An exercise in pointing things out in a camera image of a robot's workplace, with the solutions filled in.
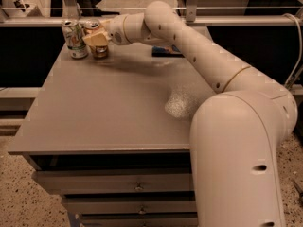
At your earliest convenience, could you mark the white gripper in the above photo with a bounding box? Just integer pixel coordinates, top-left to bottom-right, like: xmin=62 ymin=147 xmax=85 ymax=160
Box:
xmin=82 ymin=14 xmax=131 ymax=46

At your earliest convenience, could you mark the orange soda can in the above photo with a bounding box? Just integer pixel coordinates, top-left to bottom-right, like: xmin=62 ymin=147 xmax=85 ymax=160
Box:
xmin=83 ymin=19 xmax=109 ymax=59

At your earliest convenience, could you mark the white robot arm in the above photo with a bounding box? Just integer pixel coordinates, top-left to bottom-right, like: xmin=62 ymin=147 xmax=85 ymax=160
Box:
xmin=83 ymin=1 xmax=298 ymax=227

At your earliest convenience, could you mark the white green 7up can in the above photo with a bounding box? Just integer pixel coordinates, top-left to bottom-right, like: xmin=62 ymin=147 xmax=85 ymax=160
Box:
xmin=62 ymin=20 xmax=88 ymax=59

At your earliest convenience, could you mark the blue silver energy drink can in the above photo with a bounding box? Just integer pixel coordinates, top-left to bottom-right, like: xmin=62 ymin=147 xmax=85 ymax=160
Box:
xmin=151 ymin=45 xmax=182 ymax=57

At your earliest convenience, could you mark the grey drawer cabinet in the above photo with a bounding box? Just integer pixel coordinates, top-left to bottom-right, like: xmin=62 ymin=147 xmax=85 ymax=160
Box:
xmin=8 ymin=26 xmax=222 ymax=227

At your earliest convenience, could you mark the grey top drawer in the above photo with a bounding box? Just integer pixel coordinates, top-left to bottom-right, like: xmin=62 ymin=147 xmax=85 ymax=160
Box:
xmin=32 ymin=168 xmax=193 ymax=195

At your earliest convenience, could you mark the grey drawer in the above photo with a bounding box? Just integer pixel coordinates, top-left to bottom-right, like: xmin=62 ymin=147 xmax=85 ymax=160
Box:
xmin=32 ymin=168 xmax=193 ymax=195
xmin=62 ymin=195 xmax=196 ymax=215
xmin=80 ymin=213 xmax=198 ymax=227

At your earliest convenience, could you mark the grey middle drawer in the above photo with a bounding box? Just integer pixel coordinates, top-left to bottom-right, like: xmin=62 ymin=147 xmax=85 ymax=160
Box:
xmin=62 ymin=195 xmax=196 ymax=215

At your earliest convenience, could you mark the grey bottom drawer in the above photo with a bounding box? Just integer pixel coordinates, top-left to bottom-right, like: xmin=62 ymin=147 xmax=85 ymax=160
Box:
xmin=80 ymin=213 xmax=198 ymax=227

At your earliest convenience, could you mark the metal railing frame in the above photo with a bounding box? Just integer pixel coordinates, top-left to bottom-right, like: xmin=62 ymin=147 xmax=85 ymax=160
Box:
xmin=0 ymin=0 xmax=303 ymax=28

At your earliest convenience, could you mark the white cable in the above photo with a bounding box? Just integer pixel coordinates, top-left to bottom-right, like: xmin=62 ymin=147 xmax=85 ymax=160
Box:
xmin=280 ymin=12 xmax=303 ymax=90

